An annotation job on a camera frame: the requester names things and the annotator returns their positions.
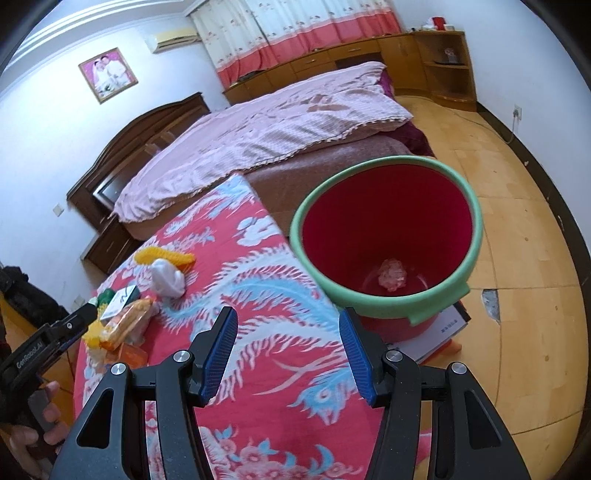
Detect white medicine box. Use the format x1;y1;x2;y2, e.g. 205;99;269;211
100;285;140;324

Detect pink trash in bin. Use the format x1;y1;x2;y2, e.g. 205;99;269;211
378;259;407;292

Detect left hand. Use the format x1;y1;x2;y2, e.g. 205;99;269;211
1;402;69;479

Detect white crumpled tissue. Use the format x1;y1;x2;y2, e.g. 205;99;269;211
150;259;185;299

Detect books under bin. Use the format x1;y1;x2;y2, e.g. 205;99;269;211
388;301;471;364

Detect orange snack wrapper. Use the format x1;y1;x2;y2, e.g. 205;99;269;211
82;297;159;370

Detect red floral table cloth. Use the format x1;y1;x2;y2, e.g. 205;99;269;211
73;172;435;480

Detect red bin green rim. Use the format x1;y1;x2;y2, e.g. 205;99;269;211
290;156;483;342

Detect dark wooden nightstand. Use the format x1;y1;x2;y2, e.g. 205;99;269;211
81;217;141;275

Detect dark wooden headboard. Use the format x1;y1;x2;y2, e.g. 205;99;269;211
67;92;211;232

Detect pink bed quilt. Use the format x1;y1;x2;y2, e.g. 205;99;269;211
113;61;413;223

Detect framed wedding photo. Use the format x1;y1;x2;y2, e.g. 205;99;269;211
78;48;138;104

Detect long wooden cabinet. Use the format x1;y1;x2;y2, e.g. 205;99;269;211
223;34;429;105

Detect wooden corner shelf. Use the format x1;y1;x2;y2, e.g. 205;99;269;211
413;31;477;112

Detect white air conditioner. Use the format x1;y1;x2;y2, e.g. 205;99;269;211
145;27;200;54

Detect red white floral curtain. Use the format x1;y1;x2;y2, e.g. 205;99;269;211
189;0;403;88

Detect white wall socket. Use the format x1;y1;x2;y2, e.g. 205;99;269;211
513;105;522;121

